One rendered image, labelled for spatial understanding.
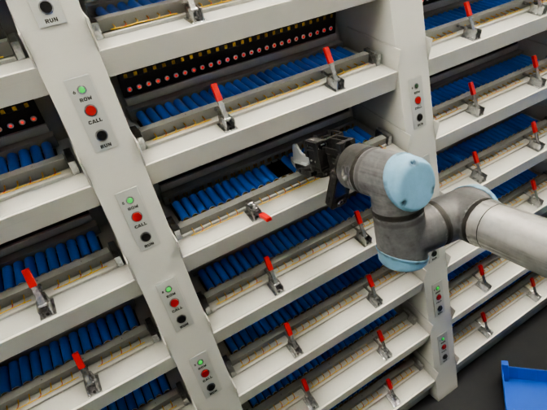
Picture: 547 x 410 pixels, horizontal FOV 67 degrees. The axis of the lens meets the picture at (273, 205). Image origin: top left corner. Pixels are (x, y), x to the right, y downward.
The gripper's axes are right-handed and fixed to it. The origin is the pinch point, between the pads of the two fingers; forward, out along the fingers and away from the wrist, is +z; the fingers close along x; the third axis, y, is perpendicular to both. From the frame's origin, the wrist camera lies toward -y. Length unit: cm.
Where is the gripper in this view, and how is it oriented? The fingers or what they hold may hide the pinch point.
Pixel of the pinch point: (301, 159)
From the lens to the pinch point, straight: 99.3
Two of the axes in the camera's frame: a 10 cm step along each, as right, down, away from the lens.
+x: -8.5, 4.0, -3.5
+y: -2.4, -8.8, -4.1
